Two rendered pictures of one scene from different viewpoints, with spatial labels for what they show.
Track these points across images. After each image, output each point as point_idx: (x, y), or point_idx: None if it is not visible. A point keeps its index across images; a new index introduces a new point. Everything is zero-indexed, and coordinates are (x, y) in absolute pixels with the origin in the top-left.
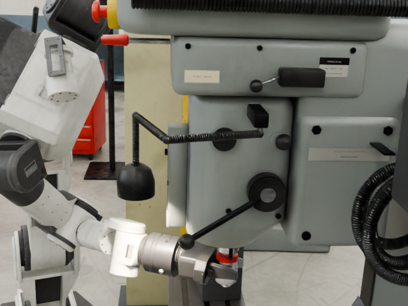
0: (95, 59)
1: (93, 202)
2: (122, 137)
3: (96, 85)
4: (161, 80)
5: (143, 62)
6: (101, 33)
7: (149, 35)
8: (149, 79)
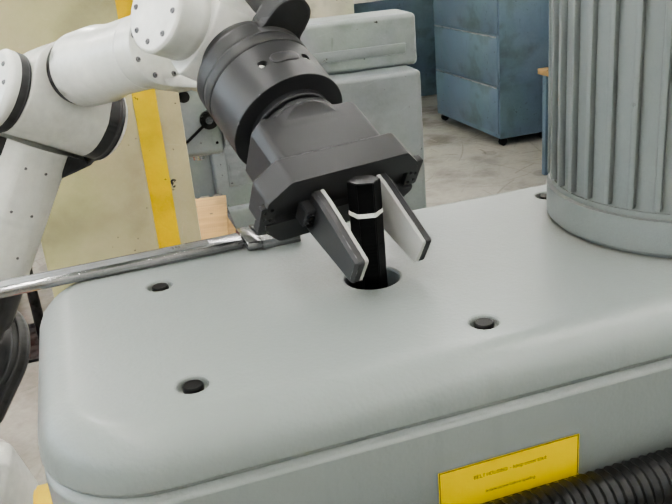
0: (7, 466)
1: (23, 415)
2: (46, 266)
3: None
4: (116, 246)
5: (75, 222)
6: (6, 382)
7: (77, 172)
8: (92, 249)
